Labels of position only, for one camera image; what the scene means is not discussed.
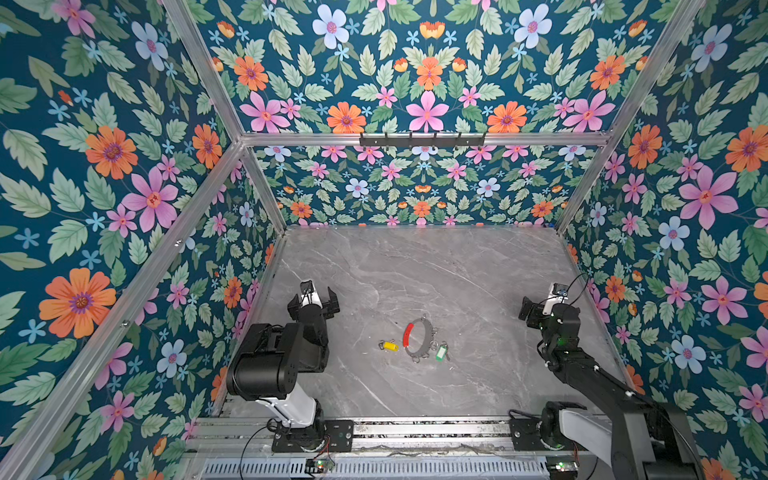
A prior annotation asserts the yellow capped key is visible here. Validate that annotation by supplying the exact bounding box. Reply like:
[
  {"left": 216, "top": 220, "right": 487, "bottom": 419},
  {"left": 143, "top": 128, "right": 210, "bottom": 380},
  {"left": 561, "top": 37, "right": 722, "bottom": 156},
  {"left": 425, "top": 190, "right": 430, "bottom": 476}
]
[{"left": 378, "top": 341, "right": 400, "bottom": 352}]

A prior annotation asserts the keyring with coloured keys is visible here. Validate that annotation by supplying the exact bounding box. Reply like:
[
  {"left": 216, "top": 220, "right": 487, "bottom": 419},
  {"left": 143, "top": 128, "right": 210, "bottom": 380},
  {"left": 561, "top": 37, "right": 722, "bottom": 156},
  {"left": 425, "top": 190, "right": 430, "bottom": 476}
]
[{"left": 402, "top": 316, "right": 436, "bottom": 363}]

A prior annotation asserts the green capped key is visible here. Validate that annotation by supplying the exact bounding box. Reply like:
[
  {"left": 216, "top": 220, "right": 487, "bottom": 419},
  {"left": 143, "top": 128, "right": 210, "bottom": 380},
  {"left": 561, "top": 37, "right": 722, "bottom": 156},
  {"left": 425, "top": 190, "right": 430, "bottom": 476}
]
[{"left": 435, "top": 342, "right": 449, "bottom": 362}]

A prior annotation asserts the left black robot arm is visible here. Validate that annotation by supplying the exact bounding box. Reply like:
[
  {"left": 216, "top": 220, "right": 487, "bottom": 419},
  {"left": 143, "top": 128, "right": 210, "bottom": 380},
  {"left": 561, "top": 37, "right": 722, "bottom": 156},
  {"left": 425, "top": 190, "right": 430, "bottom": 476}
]
[{"left": 225, "top": 280, "right": 340, "bottom": 451}]

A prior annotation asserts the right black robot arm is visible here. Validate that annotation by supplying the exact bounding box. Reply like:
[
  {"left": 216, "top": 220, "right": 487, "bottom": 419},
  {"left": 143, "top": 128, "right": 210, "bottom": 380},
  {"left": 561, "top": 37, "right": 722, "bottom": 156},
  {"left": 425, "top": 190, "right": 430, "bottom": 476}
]
[{"left": 519, "top": 297, "right": 705, "bottom": 479}]

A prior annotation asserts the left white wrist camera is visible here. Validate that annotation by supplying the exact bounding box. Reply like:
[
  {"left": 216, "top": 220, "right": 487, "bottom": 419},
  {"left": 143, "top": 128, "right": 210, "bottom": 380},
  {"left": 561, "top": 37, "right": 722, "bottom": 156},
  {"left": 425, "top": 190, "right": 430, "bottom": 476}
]
[{"left": 299, "top": 280, "right": 322, "bottom": 308}]

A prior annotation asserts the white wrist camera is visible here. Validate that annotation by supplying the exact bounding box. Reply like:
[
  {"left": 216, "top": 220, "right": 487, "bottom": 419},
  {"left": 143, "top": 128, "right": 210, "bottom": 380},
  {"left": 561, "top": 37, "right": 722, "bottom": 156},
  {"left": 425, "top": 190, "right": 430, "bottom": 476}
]
[
  {"left": 299, "top": 280, "right": 322, "bottom": 308},
  {"left": 542, "top": 283, "right": 570, "bottom": 316}
]

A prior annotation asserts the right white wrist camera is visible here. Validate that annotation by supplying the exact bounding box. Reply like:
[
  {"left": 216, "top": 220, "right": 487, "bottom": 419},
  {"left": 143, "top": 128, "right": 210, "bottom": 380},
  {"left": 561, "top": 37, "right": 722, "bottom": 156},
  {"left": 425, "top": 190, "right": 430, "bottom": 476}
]
[{"left": 542, "top": 283, "right": 570, "bottom": 316}]

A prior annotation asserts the right camera cable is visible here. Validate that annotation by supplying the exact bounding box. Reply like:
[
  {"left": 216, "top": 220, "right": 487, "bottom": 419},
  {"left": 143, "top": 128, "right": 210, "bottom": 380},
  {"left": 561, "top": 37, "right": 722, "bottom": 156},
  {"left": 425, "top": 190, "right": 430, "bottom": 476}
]
[{"left": 566, "top": 272, "right": 590, "bottom": 307}]

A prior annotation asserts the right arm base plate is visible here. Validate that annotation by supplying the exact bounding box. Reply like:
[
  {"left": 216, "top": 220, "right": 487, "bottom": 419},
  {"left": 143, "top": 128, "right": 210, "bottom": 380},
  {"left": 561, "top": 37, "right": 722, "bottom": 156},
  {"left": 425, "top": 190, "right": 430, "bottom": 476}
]
[{"left": 508, "top": 401, "right": 586, "bottom": 451}]

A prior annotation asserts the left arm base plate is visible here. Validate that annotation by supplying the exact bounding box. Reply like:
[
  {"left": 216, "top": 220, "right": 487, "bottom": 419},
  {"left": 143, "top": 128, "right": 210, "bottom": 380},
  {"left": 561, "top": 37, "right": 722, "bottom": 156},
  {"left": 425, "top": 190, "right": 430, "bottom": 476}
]
[{"left": 271, "top": 419, "right": 355, "bottom": 454}]

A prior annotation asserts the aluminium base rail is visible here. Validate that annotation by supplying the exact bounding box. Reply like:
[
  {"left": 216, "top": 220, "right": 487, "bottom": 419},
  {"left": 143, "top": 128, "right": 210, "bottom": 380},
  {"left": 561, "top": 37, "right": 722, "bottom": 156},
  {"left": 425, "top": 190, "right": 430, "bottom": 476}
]
[{"left": 185, "top": 415, "right": 661, "bottom": 457}]

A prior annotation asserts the black hook rail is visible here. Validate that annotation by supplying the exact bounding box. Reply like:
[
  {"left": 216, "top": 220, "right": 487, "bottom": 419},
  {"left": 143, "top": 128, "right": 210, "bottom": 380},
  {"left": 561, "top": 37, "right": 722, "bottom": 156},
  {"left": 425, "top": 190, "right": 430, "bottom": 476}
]
[{"left": 358, "top": 132, "right": 486, "bottom": 149}]

